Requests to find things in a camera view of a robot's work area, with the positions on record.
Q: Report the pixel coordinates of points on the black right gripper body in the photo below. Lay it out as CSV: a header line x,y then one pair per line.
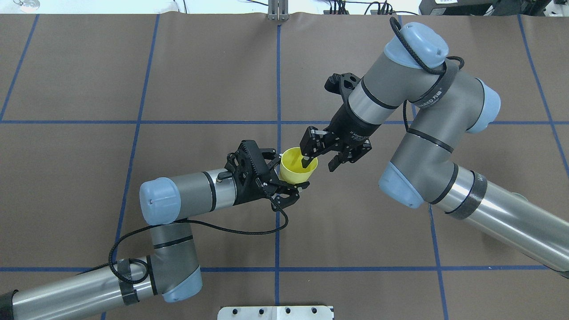
x,y
350,126

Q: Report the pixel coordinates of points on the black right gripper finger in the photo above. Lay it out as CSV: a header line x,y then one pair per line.
x,y
314,143
349,153

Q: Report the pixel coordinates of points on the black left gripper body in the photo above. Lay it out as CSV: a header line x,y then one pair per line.
x,y
251,192

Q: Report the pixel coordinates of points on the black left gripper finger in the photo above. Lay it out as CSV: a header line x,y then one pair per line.
x,y
272,155
284,194

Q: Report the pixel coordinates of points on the yellow plastic cup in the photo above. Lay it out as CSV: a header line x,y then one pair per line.
x,y
291,169

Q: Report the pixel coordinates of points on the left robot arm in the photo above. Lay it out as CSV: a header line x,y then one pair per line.
x,y
161,259

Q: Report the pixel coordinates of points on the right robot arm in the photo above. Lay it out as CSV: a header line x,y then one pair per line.
x,y
415,67

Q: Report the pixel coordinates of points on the black box with label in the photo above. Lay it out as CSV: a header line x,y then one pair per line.
x,y
455,7

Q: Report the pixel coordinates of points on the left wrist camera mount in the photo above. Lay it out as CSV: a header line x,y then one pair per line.
x,y
246,163

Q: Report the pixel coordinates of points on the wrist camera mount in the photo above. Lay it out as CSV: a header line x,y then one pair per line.
x,y
342,84
246,163

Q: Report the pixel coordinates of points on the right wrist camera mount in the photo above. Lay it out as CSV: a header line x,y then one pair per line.
x,y
342,84

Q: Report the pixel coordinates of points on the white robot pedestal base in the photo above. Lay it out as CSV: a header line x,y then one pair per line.
x,y
303,312

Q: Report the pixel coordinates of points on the aluminium frame post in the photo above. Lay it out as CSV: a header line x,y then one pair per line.
x,y
278,10

